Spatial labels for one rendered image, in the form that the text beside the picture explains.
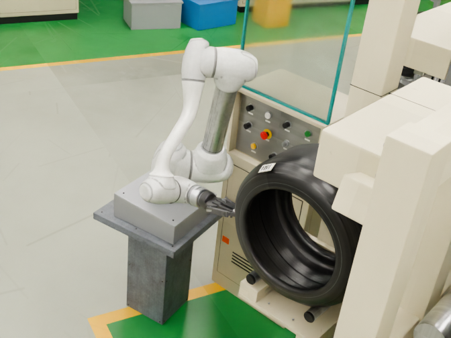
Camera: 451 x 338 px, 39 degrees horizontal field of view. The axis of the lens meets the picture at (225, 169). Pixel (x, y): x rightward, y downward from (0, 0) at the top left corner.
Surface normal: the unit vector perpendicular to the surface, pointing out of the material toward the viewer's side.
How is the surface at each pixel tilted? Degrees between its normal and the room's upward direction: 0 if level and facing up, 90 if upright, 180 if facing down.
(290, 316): 0
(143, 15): 90
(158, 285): 90
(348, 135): 0
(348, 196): 72
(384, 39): 90
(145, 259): 90
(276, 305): 0
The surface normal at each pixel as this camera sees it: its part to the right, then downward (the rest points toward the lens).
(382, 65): -0.65, 0.33
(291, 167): -0.48, -0.45
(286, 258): 0.37, -0.63
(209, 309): 0.10, -0.85
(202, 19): 0.64, 0.45
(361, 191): -0.59, 0.05
